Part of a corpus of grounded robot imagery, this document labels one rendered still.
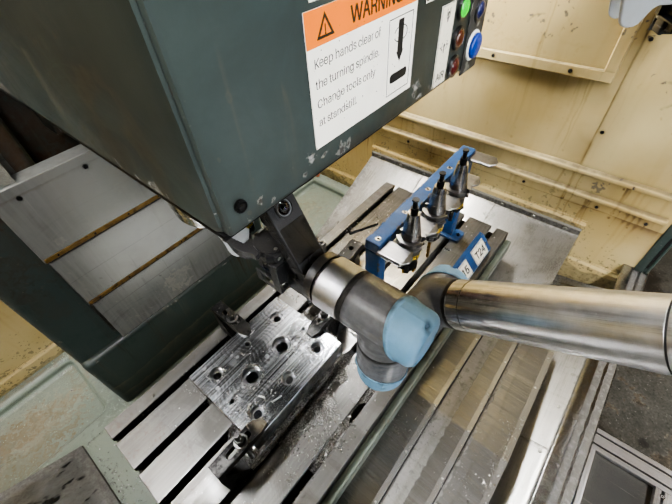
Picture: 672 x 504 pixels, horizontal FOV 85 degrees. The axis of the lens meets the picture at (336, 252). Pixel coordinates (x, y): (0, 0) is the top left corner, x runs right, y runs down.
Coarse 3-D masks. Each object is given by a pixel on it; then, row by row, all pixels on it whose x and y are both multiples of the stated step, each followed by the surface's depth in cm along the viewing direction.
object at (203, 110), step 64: (0, 0) 29; (64, 0) 21; (128, 0) 18; (192, 0) 19; (256, 0) 22; (320, 0) 26; (448, 0) 39; (0, 64) 42; (64, 64) 28; (128, 64) 21; (192, 64) 21; (256, 64) 24; (448, 64) 45; (64, 128) 41; (128, 128) 27; (192, 128) 22; (256, 128) 26; (192, 192) 27; (256, 192) 29
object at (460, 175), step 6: (468, 162) 86; (456, 168) 87; (462, 168) 86; (456, 174) 87; (462, 174) 87; (450, 180) 90; (456, 180) 88; (462, 180) 88; (450, 186) 90; (456, 186) 89; (462, 186) 89
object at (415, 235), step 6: (408, 216) 75; (414, 216) 74; (420, 216) 75; (408, 222) 76; (414, 222) 75; (420, 222) 76; (408, 228) 77; (414, 228) 76; (420, 228) 77; (402, 234) 79; (408, 234) 78; (414, 234) 77; (420, 234) 78; (408, 240) 78; (414, 240) 78
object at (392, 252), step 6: (390, 240) 81; (384, 246) 80; (390, 246) 80; (396, 246) 79; (378, 252) 79; (384, 252) 78; (390, 252) 78; (396, 252) 78; (402, 252) 78; (408, 252) 78; (384, 258) 78; (390, 258) 77; (396, 258) 77; (402, 258) 77; (408, 258) 77; (396, 264) 76; (402, 264) 76
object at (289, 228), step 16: (272, 208) 44; (288, 208) 45; (272, 224) 44; (288, 224) 45; (304, 224) 47; (288, 240) 46; (304, 240) 47; (288, 256) 47; (304, 256) 47; (304, 272) 48
